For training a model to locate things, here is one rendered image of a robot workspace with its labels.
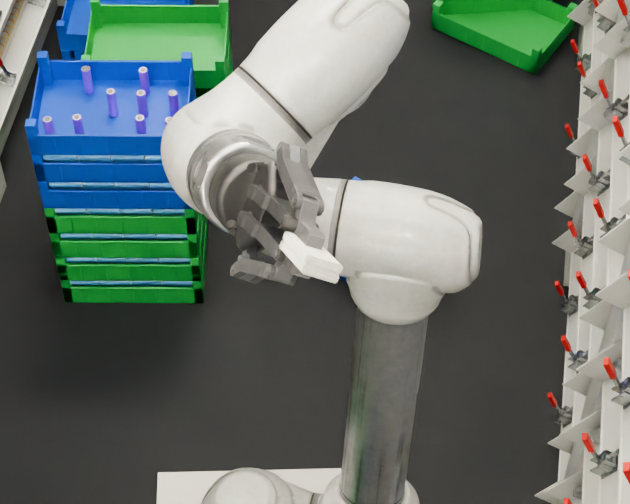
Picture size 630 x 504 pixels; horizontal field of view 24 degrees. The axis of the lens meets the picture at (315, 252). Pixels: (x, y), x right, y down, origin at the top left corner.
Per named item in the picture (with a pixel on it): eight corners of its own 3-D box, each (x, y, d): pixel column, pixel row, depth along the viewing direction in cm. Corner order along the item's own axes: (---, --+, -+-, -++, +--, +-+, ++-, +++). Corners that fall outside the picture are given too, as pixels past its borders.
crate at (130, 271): (206, 208, 321) (204, 184, 314) (201, 281, 308) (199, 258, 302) (70, 207, 321) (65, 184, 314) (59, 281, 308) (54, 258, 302)
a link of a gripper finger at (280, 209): (285, 209, 128) (290, 194, 128) (323, 243, 118) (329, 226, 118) (245, 197, 127) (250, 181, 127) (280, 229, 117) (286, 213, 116)
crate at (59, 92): (194, 79, 289) (191, 50, 283) (188, 156, 277) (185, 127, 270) (43, 79, 289) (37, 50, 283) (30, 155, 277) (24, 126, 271)
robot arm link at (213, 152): (205, 116, 136) (219, 130, 130) (292, 145, 139) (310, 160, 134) (172, 206, 137) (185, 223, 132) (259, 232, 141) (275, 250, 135)
